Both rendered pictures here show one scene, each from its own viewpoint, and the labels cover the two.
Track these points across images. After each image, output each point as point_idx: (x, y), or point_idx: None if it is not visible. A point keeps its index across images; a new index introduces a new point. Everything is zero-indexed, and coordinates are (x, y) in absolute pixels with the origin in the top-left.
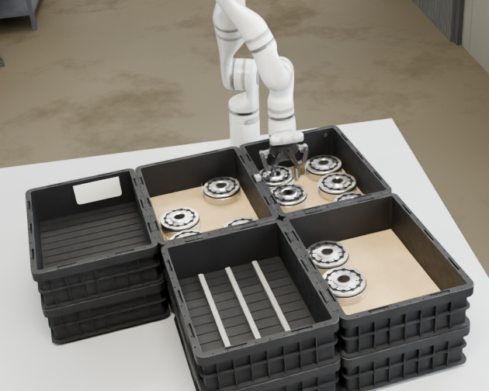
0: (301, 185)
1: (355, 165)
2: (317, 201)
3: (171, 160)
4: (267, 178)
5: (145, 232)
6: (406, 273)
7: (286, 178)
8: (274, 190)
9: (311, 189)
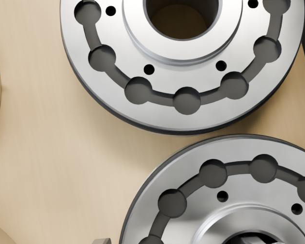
0: (84, 196)
1: None
2: (20, 20)
3: None
4: None
5: None
6: None
7: (175, 206)
8: (267, 64)
9: (34, 143)
